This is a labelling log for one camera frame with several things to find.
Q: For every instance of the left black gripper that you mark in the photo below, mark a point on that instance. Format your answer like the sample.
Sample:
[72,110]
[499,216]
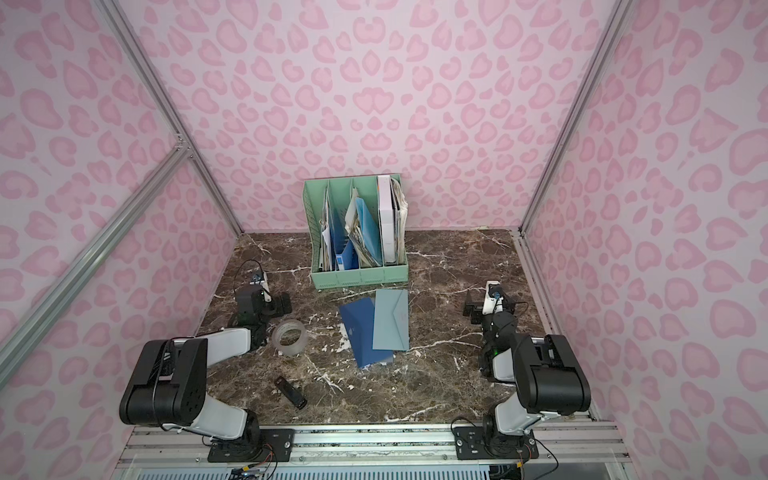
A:
[264,306]

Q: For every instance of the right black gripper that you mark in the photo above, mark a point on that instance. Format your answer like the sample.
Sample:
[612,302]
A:
[480,309]

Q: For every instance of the dark blue envelope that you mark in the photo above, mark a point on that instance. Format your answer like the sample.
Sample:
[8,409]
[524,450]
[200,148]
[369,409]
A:
[358,320]

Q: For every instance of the light teal envelope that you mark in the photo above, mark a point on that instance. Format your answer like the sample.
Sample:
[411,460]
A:
[391,320]

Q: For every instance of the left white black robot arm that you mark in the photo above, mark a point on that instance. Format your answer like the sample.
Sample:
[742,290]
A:
[168,386]

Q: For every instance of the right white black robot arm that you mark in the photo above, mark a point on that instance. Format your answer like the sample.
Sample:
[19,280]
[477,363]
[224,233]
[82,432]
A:
[548,379]

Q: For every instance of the clear tape roll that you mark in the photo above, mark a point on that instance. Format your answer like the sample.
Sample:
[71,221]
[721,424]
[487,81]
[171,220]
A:
[290,337]

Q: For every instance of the small black device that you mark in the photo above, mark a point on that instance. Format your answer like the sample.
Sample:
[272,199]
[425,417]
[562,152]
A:
[291,393]

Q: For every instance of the small blue box in organizer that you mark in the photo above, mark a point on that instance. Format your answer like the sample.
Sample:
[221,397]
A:
[347,258]

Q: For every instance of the green file organizer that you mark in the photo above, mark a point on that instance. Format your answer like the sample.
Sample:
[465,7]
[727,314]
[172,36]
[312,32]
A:
[332,220]

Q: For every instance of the white folder in organizer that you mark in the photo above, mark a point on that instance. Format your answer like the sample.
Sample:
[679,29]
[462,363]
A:
[387,219]

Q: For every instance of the stack of papers right slot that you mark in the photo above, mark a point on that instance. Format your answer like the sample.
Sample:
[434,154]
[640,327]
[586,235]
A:
[401,210]

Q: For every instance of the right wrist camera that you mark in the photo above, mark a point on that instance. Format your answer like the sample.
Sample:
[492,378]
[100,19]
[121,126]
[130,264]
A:
[493,299]

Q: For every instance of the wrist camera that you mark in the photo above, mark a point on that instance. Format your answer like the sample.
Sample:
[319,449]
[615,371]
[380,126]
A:
[259,281]
[493,299]

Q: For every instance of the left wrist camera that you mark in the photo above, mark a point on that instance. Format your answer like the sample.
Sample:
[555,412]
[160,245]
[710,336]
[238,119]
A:
[259,281]

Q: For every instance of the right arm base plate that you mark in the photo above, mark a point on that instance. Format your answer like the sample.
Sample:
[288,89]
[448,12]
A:
[479,443]

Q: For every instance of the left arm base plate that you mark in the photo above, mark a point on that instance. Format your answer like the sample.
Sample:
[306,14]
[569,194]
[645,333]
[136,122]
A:
[251,447]

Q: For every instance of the aluminium front rail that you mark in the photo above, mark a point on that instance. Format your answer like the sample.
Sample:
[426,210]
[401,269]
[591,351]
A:
[393,444]

